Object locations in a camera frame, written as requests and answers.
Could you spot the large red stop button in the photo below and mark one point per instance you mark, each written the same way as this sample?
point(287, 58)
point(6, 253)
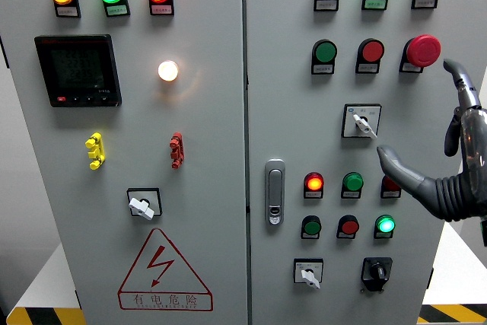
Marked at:
point(423, 50)

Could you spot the small label plate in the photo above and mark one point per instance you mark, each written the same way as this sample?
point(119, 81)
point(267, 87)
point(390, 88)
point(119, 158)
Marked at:
point(116, 10)
point(67, 11)
point(313, 195)
point(323, 69)
point(411, 67)
point(382, 236)
point(367, 68)
point(310, 236)
point(351, 194)
point(390, 194)
point(344, 236)
point(161, 9)
point(326, 4)
point(375, 3)
point(423, 2)

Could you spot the red warning triangle sign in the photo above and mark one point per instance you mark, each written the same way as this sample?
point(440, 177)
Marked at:
point(164, 298)

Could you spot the small green round lamp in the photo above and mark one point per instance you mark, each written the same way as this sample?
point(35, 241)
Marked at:
point(352, 181)
point(385, 224)

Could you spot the pale grey cabinet door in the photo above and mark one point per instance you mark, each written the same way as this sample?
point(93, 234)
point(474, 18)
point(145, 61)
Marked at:
point(289, 112)
point(213, 150)

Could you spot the white round lamp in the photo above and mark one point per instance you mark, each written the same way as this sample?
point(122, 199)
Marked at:
point(168, 71)

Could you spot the black display meter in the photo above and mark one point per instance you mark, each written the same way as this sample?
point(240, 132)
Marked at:
point(78, 70)

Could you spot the small red push button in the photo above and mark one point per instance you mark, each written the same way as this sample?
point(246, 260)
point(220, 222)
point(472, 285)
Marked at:
point(349, 227)

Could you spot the black yellow striped tape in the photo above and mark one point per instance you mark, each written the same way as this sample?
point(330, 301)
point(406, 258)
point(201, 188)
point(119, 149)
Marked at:
point(38, 316)
point(452, 314)

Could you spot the silver door lock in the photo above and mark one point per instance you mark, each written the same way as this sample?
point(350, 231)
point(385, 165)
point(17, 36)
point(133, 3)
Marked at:
point(274, 192)

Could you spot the small red round lamp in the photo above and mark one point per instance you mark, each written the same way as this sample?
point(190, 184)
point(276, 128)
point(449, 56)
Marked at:
point(314, 182)
point(389, 185)

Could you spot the small green push button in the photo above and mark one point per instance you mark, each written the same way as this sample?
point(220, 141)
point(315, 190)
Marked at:
point(312, 227)

